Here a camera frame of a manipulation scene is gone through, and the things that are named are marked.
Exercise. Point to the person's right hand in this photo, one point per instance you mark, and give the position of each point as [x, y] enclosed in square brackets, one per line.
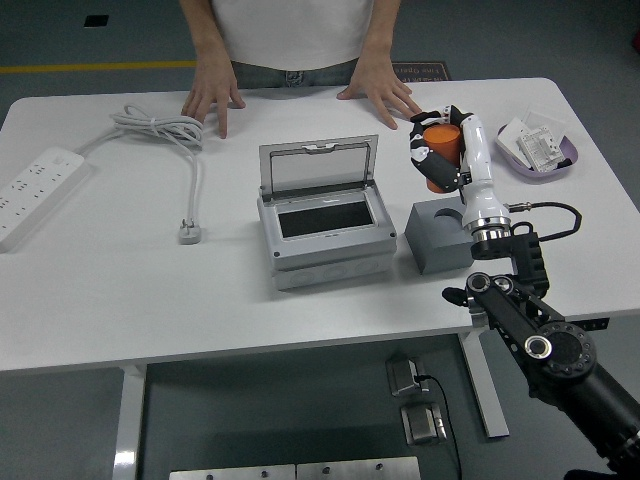
[212, 85]

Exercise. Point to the person's left hand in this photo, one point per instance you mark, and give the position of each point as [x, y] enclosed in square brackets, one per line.
[380, 82]

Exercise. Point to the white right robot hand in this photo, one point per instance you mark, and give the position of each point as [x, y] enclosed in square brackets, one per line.
[477, 165]

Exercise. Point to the orange cylindrical battery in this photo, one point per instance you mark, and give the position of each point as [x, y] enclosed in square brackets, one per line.
[442, 142]

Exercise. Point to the smoky transparent box lid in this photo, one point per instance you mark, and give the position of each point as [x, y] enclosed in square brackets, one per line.
[320, 165]

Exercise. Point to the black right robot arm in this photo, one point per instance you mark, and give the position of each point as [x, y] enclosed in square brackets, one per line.
[515, 320]

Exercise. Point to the metal floor socket box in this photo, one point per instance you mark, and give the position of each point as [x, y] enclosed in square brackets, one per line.
[402, 375]
[422, 425]

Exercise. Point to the white flat card packet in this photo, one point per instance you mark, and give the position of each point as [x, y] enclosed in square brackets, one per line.
[507, 140]

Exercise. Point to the dark floor sign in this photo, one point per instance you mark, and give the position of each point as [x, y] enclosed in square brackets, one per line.
[425, 72]

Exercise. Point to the purple plastic tray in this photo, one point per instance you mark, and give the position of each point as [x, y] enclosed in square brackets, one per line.
[525, 173]

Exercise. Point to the clear plastic packet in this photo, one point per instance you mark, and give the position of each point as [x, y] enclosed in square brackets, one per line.
[545, 119]

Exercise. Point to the small black part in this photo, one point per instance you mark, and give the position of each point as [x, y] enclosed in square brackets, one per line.
[565, 163]

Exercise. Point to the grey cube holder block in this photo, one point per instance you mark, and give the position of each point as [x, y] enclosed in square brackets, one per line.
[435, 250]

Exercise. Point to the person's torso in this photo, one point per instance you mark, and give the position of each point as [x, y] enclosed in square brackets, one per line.
[295, 35]

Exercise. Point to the yellow floor tape line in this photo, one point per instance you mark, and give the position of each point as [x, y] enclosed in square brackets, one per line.
[100, 66]

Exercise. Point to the black square floor plate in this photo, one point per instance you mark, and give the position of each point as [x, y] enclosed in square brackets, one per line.
[96, 21]

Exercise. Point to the black table control panel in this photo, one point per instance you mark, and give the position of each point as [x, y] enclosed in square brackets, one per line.
[597, 324]

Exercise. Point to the white power strip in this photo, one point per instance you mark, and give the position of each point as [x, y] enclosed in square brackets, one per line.
[35, 185]

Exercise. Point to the white table leg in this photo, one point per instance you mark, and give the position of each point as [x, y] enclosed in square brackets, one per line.
[492, 405]
[129, 425]

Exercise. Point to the grey metal plate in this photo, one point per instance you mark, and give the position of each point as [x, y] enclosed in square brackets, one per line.
[357, 469]
[230, 473]

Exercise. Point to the white switch module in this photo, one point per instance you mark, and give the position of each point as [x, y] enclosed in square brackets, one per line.
[540, 147]

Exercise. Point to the grey plastic enclosure box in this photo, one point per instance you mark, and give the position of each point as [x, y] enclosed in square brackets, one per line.
[325, 260]

